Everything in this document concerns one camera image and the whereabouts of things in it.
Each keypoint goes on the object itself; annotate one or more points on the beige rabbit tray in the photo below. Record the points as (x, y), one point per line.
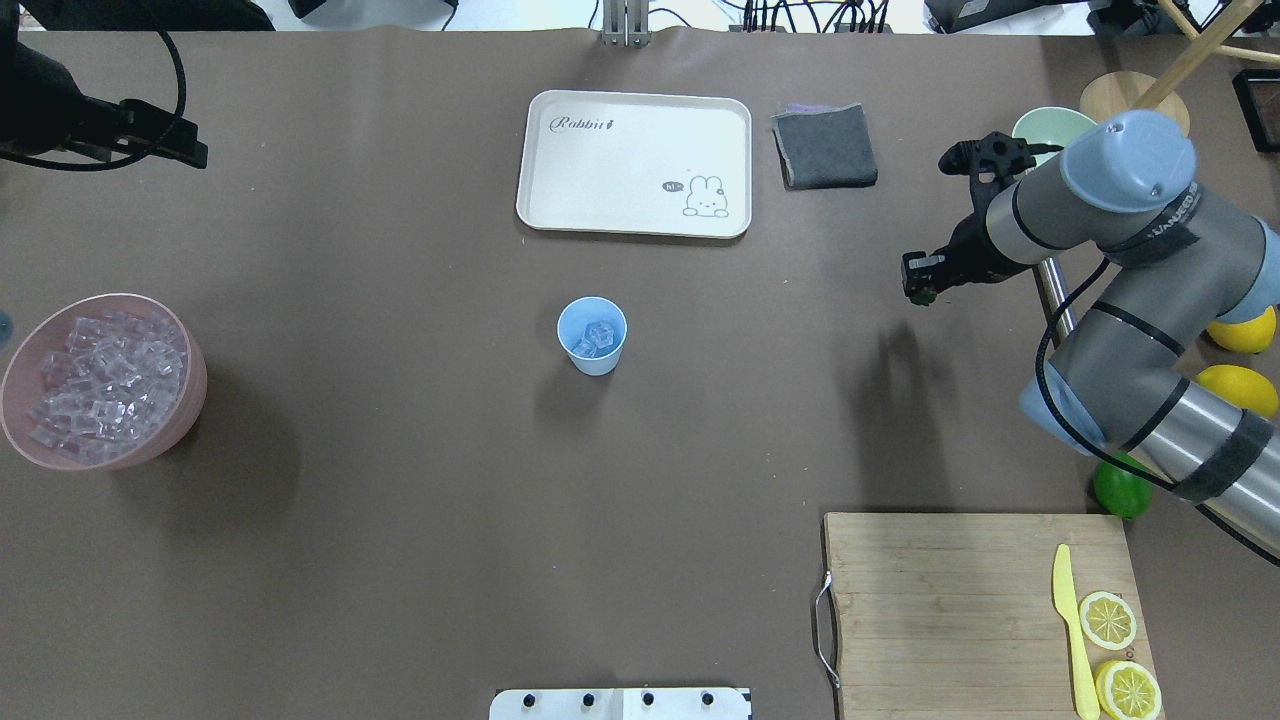
(613, 162)

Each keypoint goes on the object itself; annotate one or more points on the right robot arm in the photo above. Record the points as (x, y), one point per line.
(1184, 258)

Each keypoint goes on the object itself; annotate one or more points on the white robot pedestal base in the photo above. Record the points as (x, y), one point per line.
(694, 702)

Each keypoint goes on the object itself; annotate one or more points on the lemon slice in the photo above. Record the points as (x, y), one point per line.
(1108, 621)
(1128, 690)

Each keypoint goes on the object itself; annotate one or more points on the wooden cup tree stand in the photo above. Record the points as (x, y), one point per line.
(1123, 90)

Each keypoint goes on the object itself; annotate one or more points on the black glass holder tray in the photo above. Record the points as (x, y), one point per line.
(1257, 91)

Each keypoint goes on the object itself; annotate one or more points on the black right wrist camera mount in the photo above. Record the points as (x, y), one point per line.
(993, 163)

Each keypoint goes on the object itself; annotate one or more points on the wooden cutting board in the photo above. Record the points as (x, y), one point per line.
(949, 615)

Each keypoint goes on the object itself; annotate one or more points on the yellow lemon near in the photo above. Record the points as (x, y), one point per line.
(1242, 387)

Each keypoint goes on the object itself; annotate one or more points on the green lime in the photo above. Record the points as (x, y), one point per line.
(1120, 491)

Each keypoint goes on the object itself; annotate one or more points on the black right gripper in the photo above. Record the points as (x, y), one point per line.
(968, 250)

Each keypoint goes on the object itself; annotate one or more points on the grey folded cloth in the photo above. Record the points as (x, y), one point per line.
(825, 148)

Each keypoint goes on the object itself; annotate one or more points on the yellow plastic knife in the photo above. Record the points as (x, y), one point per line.
(1083, 694)

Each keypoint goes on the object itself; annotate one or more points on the steel muddler black tip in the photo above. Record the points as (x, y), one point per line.
(1053, 291)

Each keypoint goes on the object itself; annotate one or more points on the yellow lemon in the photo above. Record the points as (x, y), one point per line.
(1252, 337)
(1242, 387)

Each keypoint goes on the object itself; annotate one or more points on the mint green bowl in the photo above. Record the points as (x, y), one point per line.
(1052, 126)

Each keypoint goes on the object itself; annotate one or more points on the lemon slice lower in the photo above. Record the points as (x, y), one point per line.
(1128, 690)

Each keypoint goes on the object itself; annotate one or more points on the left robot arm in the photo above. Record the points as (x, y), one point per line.
(49, 123)

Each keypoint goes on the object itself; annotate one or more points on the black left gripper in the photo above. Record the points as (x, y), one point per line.
(60, 112)

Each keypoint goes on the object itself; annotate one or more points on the pink bowl of ice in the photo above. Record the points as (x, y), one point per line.
(106, 383)

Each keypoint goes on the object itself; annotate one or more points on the aluminium frame post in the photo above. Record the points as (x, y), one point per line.
(625, 23)

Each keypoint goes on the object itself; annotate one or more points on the light blue plastic cup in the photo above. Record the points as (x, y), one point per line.
(575, 316)

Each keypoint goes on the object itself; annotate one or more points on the yellow lemon far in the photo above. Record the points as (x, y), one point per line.
(1252, 337)

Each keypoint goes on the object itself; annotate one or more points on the red strawberry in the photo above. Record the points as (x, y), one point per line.
(922, 297)

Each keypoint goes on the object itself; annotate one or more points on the lemon slice upper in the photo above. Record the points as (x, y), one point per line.
(1108, 621)

